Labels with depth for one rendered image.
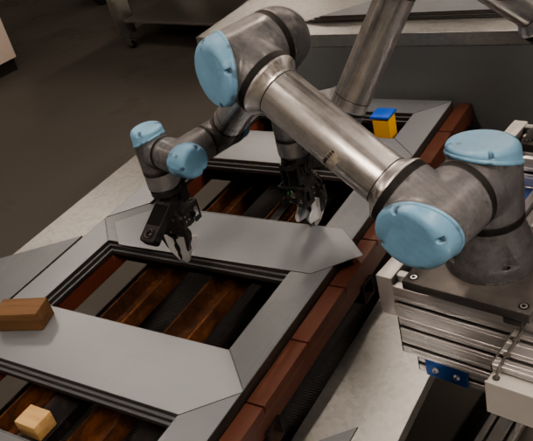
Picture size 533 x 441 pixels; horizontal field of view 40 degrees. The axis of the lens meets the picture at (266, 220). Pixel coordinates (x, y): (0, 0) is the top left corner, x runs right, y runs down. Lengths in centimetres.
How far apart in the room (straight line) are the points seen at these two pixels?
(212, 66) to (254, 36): 8
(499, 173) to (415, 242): 17
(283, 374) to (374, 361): 27
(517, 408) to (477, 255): 24
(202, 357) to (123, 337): 21
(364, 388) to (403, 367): 10
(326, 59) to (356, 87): 98
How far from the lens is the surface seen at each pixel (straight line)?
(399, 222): 107
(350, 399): 160
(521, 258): 125
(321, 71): 248
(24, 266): 218
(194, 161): 156
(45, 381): 168
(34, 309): 177
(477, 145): 117
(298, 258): 171
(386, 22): 145
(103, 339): 168
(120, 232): 203
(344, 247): 172
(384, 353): 168
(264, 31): 125
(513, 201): 120
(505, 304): 122
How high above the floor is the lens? 183
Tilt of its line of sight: 32 degrees down
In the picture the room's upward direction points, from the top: 15 degrees counter-clockwise
